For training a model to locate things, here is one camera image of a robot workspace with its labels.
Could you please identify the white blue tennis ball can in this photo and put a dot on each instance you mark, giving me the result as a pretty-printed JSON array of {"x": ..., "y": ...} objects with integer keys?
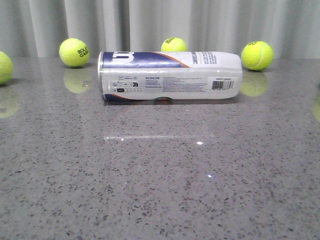
[{"x": 177, "y": 75}]

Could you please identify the middle yellow tennis ball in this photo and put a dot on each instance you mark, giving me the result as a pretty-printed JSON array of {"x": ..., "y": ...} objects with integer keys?
[{"x": 174, "y": 44}]

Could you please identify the yellow Roland Garros tennis ball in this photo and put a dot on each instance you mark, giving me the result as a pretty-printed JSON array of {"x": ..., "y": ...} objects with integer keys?
[{"x": 74, "y": 52}]

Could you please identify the right yellow tennis ball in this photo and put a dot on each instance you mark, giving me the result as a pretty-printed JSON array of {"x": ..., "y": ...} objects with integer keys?
[{"x": 257, "y": 55}]

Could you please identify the far left yellow tennis ball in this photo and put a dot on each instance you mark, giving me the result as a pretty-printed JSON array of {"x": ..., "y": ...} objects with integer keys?
[{"x": 6, "y": 68}]

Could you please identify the grey pleated curtain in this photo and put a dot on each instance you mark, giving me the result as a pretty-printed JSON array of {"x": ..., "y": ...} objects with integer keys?
[{"x": 36, "y": 28}]

